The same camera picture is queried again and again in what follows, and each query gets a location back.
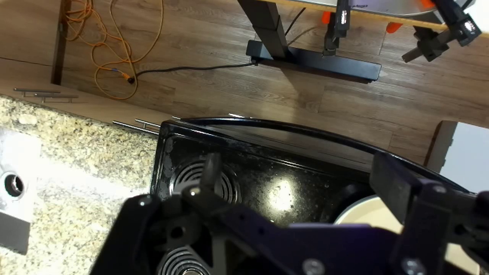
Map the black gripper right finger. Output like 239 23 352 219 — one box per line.
370 155 489 275

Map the white cooking pot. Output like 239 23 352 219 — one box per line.
335 197 482 275

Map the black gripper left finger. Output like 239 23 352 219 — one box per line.
91 151 288 275

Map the black cable on floor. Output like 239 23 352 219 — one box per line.
127 60 257 86

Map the black electric stove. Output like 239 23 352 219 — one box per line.
149 118 480 275

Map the black camera stand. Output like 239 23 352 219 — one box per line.
237 0 486 83

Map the orange cable on floor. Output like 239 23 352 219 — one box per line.
65 0 167 103

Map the stainless steel sink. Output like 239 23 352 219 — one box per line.
0 127 40 257

